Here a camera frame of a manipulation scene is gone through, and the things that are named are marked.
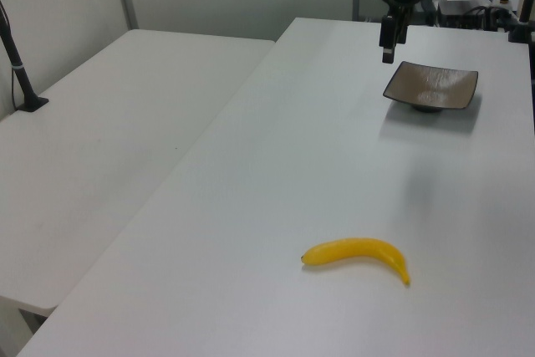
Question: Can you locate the yellow banana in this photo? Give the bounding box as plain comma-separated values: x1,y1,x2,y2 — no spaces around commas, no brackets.
300,237,411,287

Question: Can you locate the square brown ceramic plate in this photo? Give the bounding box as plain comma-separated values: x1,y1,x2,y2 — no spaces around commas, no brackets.
383,60,479,114

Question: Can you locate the black electronics box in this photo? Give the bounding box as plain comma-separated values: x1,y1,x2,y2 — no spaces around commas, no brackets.
436,0,489,30

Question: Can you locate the black pole with clamp base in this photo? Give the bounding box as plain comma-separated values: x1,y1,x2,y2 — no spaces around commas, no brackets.
0,0,49,114

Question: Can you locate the black stand with post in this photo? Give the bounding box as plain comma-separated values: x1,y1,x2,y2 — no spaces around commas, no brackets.
507,0,535,43

